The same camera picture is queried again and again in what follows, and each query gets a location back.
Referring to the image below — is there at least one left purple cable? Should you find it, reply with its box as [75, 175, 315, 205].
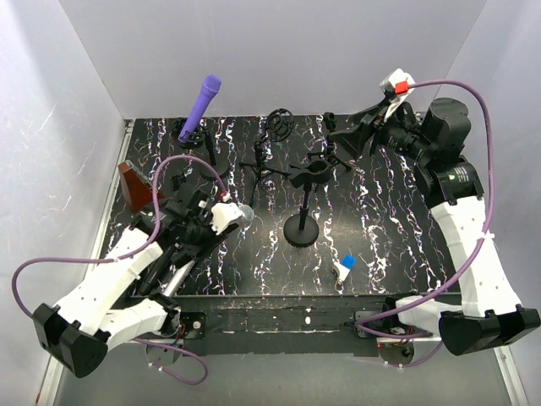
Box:
[11, 154, 232, 318]

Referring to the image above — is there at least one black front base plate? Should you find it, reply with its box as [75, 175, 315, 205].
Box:
[173, 294, 385, 357]

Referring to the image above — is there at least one black microphone silver grille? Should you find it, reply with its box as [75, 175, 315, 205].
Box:
[237, 203, 254, 227]

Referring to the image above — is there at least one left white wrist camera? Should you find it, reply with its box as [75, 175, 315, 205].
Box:
[210, 203, 243, 235]

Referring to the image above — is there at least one blue white small card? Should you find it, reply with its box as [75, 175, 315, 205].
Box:
[332, 255, 356, 286]

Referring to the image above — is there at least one black tripod stand with shockmount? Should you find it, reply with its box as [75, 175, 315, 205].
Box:
[238, 108, 294, 207]

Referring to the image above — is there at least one brown wooden metronome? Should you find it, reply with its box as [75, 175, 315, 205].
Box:
[117, 160, 153, 213]

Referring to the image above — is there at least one small black tripod stand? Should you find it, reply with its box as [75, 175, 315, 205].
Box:
[307, 112, 352, 172]

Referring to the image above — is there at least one black shotgun microphone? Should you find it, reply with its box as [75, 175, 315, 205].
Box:
[136, 245, 177, 296]

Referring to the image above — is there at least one black round-base mic stand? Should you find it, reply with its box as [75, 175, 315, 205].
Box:
[171, 171, 199, 193]

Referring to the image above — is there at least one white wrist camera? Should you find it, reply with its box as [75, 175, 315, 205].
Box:
[210, 203, 243, 235]
[380, 69, 415, 123]

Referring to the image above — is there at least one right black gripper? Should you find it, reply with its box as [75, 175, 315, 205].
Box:
[329, 96, 434, 163]

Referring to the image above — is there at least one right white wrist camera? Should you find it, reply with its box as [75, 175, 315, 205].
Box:
[380, 69, 415, 123]

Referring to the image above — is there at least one purple microphone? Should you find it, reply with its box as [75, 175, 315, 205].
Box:
[178, 74, 221, 144]

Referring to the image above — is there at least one empty round-base stand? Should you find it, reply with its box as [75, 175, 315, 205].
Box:
[203, 129, 230, 179]

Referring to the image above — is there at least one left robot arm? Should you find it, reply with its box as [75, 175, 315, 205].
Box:
[32, 190, 253, 378]

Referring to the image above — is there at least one aluminium frame rail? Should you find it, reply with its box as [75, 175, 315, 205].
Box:
[37, 329, 531, 405]

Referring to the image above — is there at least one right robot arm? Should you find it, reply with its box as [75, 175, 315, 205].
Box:
[331, 97, 540, 355]

